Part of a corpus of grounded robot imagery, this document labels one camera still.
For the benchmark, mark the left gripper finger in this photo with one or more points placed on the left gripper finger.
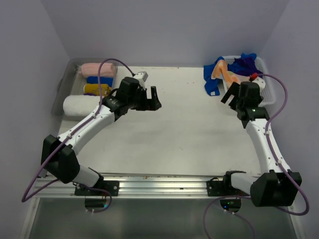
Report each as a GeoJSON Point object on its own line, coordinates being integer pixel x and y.
{"type": "Point", "coordinates": [154, 96]}
{"type": "Point", "coordinates": [145, 100]}

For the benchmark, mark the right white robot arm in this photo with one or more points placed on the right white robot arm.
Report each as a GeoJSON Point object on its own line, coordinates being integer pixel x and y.
{"type": "Point", "coordinates": [277, 185]}

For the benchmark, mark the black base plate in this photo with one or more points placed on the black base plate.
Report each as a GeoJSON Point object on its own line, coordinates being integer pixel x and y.
{"type": "Point", "coordinates": [215, 187]}
{"type": "Point", "coordinates": [111, 186]}

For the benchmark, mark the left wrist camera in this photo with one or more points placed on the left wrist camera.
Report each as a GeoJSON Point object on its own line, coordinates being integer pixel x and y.
{"type": "Point", "coordinates": [141, 76]}

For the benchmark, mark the pink rolled towel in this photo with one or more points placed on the pink rolled towel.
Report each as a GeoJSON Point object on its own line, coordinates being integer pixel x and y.
{"type": "Point", "coordinates": [91, 69]}

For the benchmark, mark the blue rolled towel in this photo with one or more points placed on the blue rolled towel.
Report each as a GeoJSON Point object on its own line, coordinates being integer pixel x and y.
{"type": "Point", "coordinates": [103, 80]}

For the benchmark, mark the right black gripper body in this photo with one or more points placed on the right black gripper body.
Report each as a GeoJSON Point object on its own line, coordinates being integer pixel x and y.
{"type": "Point", "coordinates": [236, 102]}

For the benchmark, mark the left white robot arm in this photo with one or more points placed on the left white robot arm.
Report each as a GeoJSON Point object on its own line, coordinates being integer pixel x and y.
{"type": "Point", "coordinates": [59, 154]}

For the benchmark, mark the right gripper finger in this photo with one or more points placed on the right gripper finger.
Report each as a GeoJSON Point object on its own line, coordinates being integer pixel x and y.
{"type": "Point", "coordinates": [229, 99]}
{"type": "Point", "coordinates": [233, 89]}

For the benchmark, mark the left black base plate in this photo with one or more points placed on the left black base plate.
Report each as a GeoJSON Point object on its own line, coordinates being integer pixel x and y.
{"type": "Point", "coordinates": [111, 186]}

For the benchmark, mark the orange polka dot towel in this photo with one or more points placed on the orange polka dot towel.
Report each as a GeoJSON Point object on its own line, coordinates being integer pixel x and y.
{"type": "Point", "coordinates": [225, 72]}

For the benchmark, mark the white plastic basket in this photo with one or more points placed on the white plastic basket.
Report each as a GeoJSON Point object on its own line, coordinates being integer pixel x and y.
{"type": "Point", "coordinates": [268, 92]}

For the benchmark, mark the white rolled towel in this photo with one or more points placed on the white rolled towel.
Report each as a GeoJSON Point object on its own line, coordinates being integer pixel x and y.
{"type": "Point", "coordinates": [80, 105]}

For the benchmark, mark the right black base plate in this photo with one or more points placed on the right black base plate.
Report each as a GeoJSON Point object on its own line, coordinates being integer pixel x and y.
{"type": "Point", "coordinates": [215, 187]}

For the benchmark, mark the aluminium mounting rail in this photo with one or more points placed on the aluminium mounting rail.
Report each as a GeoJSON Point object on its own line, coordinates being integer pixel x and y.
{"type": "Point", "coordinates": [133, 187]}

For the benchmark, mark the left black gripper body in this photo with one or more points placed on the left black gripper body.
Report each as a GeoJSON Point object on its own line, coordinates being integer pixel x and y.
{"type": "Point", "coordinates": [134, 101]}

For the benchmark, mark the yellow rolled towel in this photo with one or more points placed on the yellow rolled towel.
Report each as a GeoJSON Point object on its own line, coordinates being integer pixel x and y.
{"type": "Point", "coordinates": [94, 89]}

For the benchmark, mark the grey plastic tray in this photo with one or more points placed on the grey plastic tray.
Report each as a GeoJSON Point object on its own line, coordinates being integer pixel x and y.
{"type": "Point", "coordinates": [70, 83]}

